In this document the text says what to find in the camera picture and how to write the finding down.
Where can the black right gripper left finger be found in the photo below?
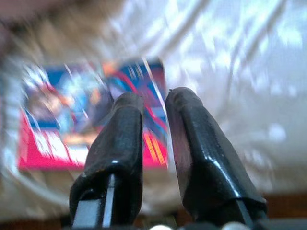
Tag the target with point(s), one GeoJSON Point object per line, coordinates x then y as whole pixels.
{"type": "Point", "coordinates": [120, 148]}

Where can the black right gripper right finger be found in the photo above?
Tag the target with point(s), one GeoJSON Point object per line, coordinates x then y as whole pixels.
{"type": "Point", "coordinates": [204, 155]}

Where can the colourful comic book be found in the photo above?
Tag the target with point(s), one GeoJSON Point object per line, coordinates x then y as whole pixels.
{"type": "Point", "coordinates": [62, 115]}

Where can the grey floral bed sheet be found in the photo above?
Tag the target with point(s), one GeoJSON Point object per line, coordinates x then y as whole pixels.
{"type": "Point", "coordinates": [227, 60]}

